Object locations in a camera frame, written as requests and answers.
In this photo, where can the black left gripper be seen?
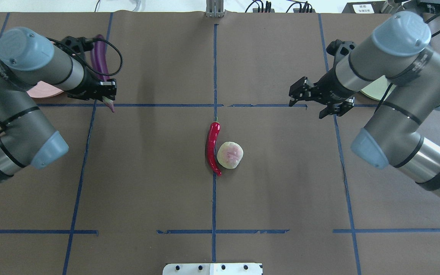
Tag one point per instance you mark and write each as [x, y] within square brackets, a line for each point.
[88, 84]

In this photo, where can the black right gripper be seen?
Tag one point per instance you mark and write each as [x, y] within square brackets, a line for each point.
[329, 91]

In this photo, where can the purple eggplant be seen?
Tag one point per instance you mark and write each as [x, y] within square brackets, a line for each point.
[99, 64]

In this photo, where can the pale pink peach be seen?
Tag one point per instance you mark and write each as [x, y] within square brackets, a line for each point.
[229, 155]

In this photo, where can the red chili pepper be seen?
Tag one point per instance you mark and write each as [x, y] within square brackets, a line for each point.
[210, 147]

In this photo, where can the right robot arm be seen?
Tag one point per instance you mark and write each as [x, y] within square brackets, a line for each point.
[399, 50]

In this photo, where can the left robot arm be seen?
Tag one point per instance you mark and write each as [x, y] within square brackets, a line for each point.
[26, 135]

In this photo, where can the pink plate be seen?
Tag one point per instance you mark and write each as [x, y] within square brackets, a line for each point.
[43, 90]

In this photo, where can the green plate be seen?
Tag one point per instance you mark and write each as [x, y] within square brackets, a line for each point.
[376, 89]

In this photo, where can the black power strip right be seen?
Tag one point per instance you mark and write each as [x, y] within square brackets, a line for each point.
[301, 7]

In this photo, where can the black power strip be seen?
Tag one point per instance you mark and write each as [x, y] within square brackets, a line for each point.
[301, 7]
[263, 6]

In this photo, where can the black box with label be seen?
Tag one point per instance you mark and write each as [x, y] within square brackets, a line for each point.
[366, 7]

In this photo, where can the black power strip left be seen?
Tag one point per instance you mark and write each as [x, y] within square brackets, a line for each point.
[263, 6]

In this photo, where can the grey aluminium post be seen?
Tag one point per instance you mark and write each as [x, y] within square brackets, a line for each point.
[215, 9]

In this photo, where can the white metal bracket plate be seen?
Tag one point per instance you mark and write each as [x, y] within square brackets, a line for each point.
[213, 269]

